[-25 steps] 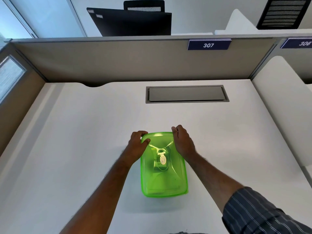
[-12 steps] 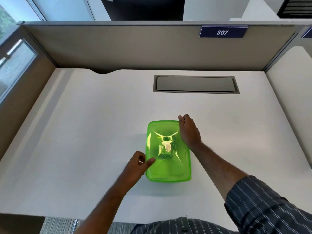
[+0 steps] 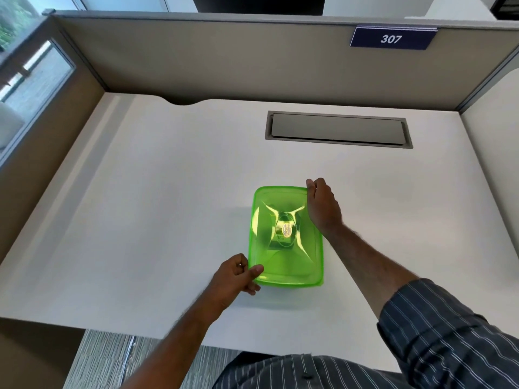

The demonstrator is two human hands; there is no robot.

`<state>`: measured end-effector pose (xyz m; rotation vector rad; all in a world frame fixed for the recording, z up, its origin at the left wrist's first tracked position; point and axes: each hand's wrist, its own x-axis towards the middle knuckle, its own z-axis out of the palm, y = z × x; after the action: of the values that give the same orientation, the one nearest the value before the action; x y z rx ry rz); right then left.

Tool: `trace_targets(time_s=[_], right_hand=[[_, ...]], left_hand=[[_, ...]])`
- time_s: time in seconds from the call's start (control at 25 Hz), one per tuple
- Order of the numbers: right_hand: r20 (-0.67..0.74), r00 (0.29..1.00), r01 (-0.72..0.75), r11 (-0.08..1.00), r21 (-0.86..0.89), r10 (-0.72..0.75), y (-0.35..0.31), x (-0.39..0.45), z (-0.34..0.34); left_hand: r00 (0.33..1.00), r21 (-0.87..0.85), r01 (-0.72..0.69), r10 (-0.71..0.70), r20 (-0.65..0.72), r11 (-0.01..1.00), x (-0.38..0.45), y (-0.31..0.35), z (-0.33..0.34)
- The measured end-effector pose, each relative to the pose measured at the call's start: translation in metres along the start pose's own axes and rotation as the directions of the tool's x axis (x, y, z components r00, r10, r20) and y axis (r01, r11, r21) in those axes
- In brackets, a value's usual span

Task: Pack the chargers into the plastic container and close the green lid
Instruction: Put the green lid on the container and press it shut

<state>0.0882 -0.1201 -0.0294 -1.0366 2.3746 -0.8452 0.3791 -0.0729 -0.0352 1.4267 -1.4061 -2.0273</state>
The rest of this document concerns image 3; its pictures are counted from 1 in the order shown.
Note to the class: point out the person's right hand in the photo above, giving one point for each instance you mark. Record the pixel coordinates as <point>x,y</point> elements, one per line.
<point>324,206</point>

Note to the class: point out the person's left hand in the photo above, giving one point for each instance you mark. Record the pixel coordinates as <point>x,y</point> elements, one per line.
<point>233,279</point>

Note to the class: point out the green lid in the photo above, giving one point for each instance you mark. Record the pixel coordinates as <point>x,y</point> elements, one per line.
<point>292,259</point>

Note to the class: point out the person's left forearm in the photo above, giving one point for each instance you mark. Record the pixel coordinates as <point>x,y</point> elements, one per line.
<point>174,348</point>

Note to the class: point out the white desk side divider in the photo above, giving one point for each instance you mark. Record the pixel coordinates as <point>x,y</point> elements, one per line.
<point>494,157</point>
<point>458,10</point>

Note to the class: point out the beige desk partition panel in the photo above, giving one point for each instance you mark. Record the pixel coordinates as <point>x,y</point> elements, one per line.
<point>223,60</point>

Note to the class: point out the blue desk number sign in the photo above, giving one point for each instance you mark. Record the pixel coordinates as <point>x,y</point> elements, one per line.
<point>391,38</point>

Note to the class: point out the black monitor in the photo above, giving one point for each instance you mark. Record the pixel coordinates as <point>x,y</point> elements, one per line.
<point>259,3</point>

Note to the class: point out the beige partition with glass window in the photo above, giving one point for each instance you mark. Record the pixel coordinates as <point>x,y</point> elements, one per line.
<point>24,186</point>

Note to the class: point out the white plant pot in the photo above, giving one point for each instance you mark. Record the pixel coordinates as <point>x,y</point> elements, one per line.
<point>10,125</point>

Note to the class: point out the black mesh office chair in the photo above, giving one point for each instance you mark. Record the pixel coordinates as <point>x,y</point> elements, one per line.
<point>507,5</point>

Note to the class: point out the green potted plant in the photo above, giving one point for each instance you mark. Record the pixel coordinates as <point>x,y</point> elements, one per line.
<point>12,20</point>

